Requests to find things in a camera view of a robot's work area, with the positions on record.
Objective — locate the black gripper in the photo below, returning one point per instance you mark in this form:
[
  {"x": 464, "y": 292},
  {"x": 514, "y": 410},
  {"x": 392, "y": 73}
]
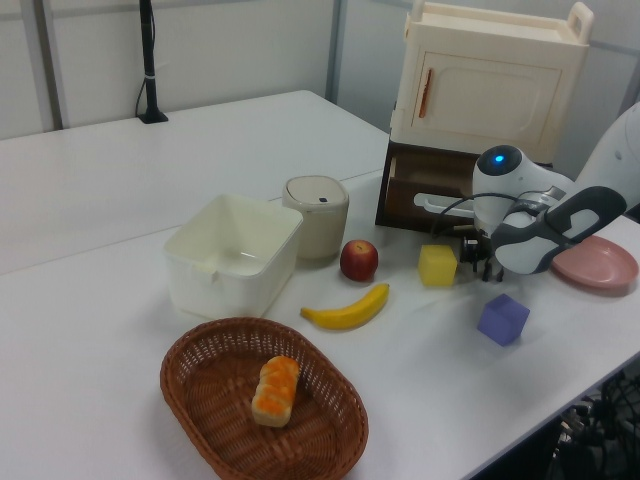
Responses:
[{"x": 472, "y": 249}]

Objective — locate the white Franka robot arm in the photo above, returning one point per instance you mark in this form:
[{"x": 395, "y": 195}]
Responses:
[{"x": 520, "y": 245}]

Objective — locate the wooden drawer with dark front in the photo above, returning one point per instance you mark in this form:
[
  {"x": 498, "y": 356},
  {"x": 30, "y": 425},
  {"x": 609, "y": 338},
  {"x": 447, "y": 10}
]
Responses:
[{"x": 400, "y": 200}]

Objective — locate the cream toy cabinet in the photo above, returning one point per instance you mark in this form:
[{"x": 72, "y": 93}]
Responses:
[{"x": 490, "y": 90}]

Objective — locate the purple cube block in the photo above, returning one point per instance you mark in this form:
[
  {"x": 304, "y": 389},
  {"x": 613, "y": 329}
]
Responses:
[{"x": 502, "y": 322}]

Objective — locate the yellow cube block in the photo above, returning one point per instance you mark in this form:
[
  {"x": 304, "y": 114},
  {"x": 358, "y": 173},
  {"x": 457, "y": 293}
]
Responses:
[{"x": 437, "y": 265}]

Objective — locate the pink plastic plate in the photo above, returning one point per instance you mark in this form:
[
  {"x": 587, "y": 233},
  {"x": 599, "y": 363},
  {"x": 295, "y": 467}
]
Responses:
[{"x": 600, "y": 262}]

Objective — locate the red apple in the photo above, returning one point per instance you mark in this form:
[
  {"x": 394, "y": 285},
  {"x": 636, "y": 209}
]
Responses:
[{"x": 359, "y": 260}]

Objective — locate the yellow banana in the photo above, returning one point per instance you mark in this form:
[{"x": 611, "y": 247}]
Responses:
[{"x": 350, "y": 315}]

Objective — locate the small beige lidded trash can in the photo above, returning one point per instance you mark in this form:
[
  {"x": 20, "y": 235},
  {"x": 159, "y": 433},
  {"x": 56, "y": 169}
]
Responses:
[{"x": 317, "y": 220}]

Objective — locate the orange glazed bread loaf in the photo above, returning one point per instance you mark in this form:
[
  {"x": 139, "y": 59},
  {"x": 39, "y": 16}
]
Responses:
[{"x": 275, "y": 395}]

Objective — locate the cream open plastic bin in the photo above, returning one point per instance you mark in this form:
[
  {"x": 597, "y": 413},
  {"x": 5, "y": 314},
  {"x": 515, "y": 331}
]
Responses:
[{"x": 225, "y": 280}]

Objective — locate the brown wicker basket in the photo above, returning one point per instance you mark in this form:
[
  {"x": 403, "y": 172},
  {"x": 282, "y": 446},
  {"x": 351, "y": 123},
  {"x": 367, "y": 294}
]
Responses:
[{"x": 210, "y": 430}]

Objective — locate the black camera stand pole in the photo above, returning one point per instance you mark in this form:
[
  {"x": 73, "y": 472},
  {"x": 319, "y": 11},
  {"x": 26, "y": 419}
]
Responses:
[{"x": 148, "y": 75}]

